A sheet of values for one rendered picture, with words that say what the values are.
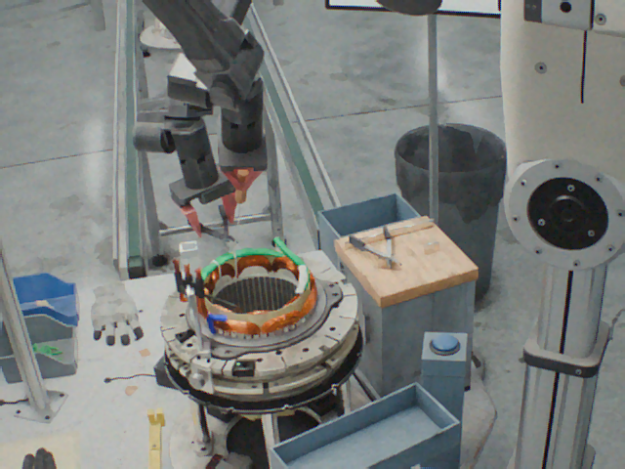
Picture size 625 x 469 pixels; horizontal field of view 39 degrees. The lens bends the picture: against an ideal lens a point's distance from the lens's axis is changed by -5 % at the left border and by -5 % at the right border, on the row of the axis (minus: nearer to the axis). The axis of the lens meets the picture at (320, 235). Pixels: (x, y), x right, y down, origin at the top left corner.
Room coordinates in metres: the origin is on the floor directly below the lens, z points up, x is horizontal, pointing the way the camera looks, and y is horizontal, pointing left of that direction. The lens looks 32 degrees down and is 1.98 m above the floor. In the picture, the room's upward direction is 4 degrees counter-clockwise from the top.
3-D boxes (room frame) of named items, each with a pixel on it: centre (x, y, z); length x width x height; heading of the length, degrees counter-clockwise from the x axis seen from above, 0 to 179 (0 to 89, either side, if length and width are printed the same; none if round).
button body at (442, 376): (1.15, -0.19, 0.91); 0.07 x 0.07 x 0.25; 79
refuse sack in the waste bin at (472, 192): (2.76, -0.46, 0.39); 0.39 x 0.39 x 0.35
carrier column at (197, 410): (1.20, 0.24, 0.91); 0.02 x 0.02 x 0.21
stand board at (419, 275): (1.38, -0.15, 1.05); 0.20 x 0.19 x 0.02; 20
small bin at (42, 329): (1.49, 0.61, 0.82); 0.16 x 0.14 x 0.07; 99
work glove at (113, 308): (1.64, 0.46, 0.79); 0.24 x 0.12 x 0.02; 9
